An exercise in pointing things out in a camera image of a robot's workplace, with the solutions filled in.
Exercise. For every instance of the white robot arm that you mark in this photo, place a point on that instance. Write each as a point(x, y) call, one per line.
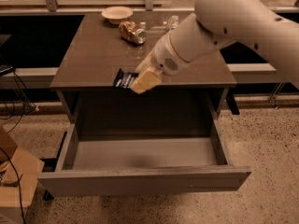
point(216, 24)

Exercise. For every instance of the silver soda can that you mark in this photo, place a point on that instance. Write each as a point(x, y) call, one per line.
point(172, 23)

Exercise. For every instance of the open grey top drawer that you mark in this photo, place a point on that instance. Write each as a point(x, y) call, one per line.
point(124, 144)

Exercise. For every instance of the beige paper bowl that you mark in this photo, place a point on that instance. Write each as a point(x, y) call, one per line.
point(116, 15)

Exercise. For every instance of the brown cardboard box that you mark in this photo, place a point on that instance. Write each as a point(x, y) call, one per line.
point(19, 181)

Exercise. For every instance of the grey cabinet with glossy top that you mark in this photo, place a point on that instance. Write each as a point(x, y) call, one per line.
point(93, 59)

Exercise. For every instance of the dark blue rxbar wrapper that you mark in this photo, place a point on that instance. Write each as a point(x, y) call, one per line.
point(124, 80)

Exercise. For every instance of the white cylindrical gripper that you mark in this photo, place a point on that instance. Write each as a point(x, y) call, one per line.
point(165, 57)

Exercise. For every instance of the black device at left edge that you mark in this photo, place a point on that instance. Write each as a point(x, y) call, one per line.
point(5, 68)

